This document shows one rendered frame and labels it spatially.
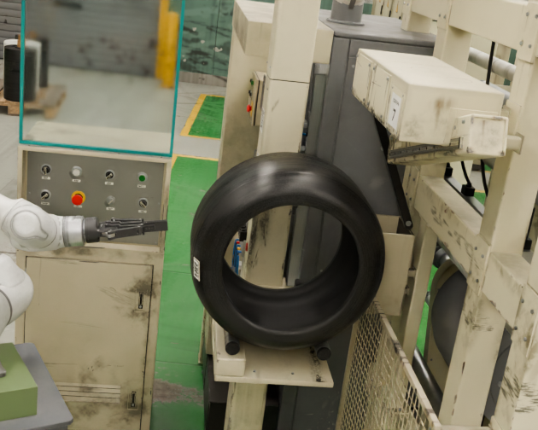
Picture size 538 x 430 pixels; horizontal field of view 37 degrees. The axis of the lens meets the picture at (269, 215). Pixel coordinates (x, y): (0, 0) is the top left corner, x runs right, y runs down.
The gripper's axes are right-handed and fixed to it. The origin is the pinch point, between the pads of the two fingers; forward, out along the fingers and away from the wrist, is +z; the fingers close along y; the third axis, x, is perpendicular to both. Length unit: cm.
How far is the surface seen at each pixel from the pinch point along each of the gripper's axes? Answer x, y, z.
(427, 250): 23, 21, 88
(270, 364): 49, -1, 32
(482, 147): -31, -46, 81
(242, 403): 81, 28, 24
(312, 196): -10.1, -12.4, 44.7
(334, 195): -10, -12, 51
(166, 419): 123, 86, -8
